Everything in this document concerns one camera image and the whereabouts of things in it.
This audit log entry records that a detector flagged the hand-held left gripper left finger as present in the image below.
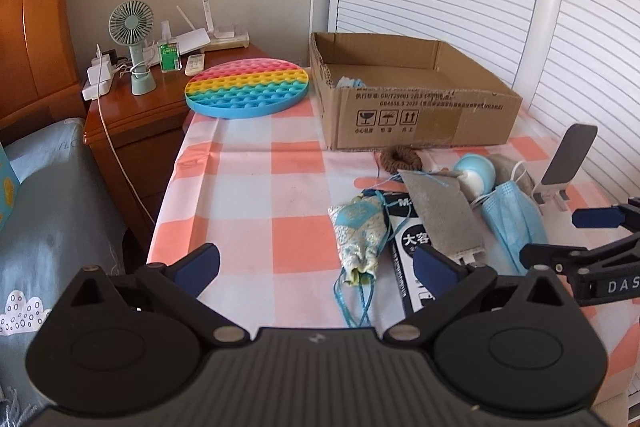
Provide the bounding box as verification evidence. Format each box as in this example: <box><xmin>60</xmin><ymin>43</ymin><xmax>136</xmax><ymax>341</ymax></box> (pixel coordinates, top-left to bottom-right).
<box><xmin>70</xmin><ymin>243</ymin><xmax>251</xmax><ymax>348</ymax></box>

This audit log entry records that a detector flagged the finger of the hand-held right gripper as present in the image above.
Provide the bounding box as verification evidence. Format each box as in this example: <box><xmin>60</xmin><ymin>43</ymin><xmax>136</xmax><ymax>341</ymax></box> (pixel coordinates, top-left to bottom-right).
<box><xmin>520</xmin><ymin>243</ymin><xmax>601</xmax><ymax>280</ymax></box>
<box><xmin>571</xmin><ymin>197</ymin><xmax>640</xmax><ymax>229</ymax></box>

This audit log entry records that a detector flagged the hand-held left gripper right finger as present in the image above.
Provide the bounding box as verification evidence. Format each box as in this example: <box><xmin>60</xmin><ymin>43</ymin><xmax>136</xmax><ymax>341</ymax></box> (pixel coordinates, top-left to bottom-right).
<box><xmin>382</xmin><ymin>243</ymin><xmax>566</xmax><ymax>348</ymax></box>

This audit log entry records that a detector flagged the grey felt pouch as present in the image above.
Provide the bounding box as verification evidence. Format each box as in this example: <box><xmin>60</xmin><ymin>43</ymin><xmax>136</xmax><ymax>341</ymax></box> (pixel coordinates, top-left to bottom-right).
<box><xmin>400</xmin><ymin>171</ymin><xmax>488</xmax><ymax>264</ymax></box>

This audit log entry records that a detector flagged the floral sachet with blue tassel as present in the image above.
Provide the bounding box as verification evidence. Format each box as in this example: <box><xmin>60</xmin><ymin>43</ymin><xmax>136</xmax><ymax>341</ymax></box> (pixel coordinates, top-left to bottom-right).
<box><xmin>327</xmin><ymin>188</ymin><xmax>388</xmax><ymax>329</ymax></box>

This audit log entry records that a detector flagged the grey cloth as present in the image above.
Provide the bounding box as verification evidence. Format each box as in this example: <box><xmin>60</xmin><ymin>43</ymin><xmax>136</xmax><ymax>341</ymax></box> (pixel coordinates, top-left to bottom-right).
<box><xmin>487</xmin><ymin>153</ymin><xmax>536</xmax><ymax>198</ymax></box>

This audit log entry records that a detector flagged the light blue ball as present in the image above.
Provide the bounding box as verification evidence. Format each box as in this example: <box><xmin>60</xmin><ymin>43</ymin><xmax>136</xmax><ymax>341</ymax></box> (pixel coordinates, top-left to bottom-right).
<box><xmin>452</xmin><ymin>153</ymin><xmax>497</xmax><ymax>195</ymax></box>

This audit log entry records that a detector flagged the brown hair scrunchie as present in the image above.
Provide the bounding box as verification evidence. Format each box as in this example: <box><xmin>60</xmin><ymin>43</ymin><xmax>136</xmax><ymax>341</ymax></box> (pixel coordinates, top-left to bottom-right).
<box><xmin>377</xmin><ymin>146</ymin><xmax>425</xmax><ymax>172</ymax></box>

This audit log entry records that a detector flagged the brown cardboard box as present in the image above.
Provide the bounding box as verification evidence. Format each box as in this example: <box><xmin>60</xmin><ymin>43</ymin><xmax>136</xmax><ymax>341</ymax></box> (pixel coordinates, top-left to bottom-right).
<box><xmin>308</xmin><ymin>32</ymin><xmax>523</xmax><ymax>152</ymax></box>

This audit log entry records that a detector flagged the grey phone stand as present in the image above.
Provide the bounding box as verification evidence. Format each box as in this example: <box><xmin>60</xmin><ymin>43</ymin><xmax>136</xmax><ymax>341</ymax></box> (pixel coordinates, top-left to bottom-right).
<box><xmin>531</xmin><ymin>123</ymin><xmax>598</xmax><ymax>212</ymax></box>

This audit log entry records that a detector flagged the pink white checkered tablecloth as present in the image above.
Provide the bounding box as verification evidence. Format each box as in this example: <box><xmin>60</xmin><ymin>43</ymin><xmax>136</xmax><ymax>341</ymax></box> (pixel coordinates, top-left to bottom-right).
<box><xmin>146</xmin><ymin>77</ymin><xmax>640</xmax><ymax>413</ymax></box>

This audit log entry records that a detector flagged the blue grey bedsheet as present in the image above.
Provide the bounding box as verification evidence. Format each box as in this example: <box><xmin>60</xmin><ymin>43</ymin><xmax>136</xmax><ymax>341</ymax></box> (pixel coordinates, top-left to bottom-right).
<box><xmin>0</xmin><ymin>117</ymin><xmax>151</xmax><ymax>423</ymax></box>

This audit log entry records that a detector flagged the wooden nightstand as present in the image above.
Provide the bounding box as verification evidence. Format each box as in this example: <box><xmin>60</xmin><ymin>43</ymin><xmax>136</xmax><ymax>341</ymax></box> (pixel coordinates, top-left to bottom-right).
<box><xmin>82</xmin><ymin>43</ymin><xmax>271</xmax><ymax>253</ymax></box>

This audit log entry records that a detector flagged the round rainbow pop toy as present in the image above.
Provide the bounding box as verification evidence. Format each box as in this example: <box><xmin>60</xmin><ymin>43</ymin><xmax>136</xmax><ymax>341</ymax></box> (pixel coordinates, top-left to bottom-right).
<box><xmin>185</xmin><ymin>58</ymin><xmax>310</xmax><ymax>119</ymax></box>

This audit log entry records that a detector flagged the white power strip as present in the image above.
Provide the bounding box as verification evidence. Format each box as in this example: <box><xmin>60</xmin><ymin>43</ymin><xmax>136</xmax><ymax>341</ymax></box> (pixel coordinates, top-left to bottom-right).
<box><xmin>81</xmin><ymin>66</ymin><xmax>117</xmax><ymax>101</ymax></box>

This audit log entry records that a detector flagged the blue yellow pillow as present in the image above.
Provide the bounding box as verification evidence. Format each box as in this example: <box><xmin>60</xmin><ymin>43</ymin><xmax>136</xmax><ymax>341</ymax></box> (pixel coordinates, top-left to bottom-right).
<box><xmin>0</xmin><ymin>144</ymin><xmax>21</xmax><ymax>228</ymax></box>

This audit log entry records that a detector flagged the green card in clear stand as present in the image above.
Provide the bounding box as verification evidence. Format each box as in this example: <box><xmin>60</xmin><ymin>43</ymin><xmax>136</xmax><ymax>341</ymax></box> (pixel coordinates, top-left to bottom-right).
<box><xmin>158</xmin><ymin>41</ymin><xmax>182</xmax><ymax>72</ymax></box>

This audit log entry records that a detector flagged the white router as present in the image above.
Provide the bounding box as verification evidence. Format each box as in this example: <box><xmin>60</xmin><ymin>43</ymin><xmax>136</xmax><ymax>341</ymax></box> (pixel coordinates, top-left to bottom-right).
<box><xmin>175</xmin><ymin>0</ymin><xmax>213</xmax><ymax>56</ymax></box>

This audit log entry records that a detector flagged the beige tray with white box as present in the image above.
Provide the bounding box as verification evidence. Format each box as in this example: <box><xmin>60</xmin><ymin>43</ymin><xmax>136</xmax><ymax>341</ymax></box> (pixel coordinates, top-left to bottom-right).
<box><xmin>207</xmin><ymin>24</ymin><xmax>250</xmax><ymax>52</ymax></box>

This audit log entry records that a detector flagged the green desk fan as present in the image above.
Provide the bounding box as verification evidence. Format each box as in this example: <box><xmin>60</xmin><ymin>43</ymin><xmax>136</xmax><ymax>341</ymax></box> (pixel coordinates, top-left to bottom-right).
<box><xmin>109</xmin><ymin>1</ymin><xmax>157</xmax><ymax>96</ymax></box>

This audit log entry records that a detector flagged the wooden headboard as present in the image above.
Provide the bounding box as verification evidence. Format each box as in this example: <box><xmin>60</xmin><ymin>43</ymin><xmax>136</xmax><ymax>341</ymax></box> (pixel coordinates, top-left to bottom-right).
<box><xmin>0</xmin><ymin>0</ymin><xmax>88</xmax><ymax>148</ymax></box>

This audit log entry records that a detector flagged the white cable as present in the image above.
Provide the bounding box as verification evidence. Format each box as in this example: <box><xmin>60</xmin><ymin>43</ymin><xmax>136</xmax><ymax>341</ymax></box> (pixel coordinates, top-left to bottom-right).
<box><xmin>97</xmin><ymin>92</ymin><xmax>156</xmax><ymax>228</ymax></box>

